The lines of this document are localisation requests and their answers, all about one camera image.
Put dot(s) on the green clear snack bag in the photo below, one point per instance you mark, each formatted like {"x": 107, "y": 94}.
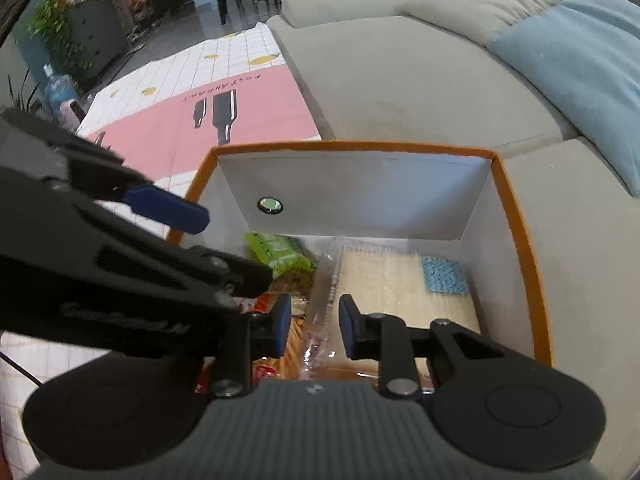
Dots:
{"x": 281, "y": 253}

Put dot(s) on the dark cabinet with plants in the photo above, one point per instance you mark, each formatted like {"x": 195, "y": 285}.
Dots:
{"x": 83, "y": 37}

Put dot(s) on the red chip bag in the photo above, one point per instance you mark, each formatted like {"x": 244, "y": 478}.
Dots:
{"x": 287, "y": 366}

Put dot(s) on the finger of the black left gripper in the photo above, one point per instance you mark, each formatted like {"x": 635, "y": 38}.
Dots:
{"x": 46, "y": 152}
{"x": 233, "y": 281}

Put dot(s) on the orange cardboard box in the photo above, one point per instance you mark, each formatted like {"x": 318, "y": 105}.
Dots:
{"x": 451, "y": 201}

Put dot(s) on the beige sofa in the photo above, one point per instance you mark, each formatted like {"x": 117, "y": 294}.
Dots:
{"x": 368, "y": 71}

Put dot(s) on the light blue cushion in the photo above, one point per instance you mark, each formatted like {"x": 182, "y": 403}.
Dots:
{"x": 583, "y": 56}

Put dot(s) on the water jug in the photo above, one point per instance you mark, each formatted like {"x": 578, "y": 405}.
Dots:
{"x": 59, "y": 89}

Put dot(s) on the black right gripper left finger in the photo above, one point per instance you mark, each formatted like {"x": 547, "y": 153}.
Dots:
{"x": 250, "y": 337}

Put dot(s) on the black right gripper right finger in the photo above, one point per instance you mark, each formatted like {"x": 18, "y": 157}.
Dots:
{"x": 387, "y": 340}

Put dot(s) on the pink small heater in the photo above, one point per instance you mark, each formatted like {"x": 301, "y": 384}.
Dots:
{"x": 71, "y": 115}

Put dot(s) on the potted plant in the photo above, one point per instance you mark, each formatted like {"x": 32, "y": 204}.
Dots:
{"x": 24, "y": 96}

